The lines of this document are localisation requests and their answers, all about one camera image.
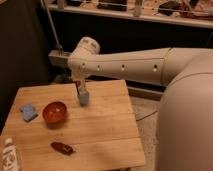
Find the white plastic bottle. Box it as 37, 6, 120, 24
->
2, 138, 20, 171

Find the metal lamp pole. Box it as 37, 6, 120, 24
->
43, 0, 63, 53

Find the blue sponge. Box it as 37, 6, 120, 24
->
20, 103, 38, 122

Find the red white eraser box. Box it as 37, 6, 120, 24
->
76, 81, 84, 96

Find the wooden table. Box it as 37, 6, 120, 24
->
0, 80, 145, 171

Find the dark red oblong object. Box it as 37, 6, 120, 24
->
51, 142, 74, 155

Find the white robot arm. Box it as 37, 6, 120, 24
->
68, 37, 213, 171

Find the white shelf board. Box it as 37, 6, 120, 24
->
48, 4, 213, 29

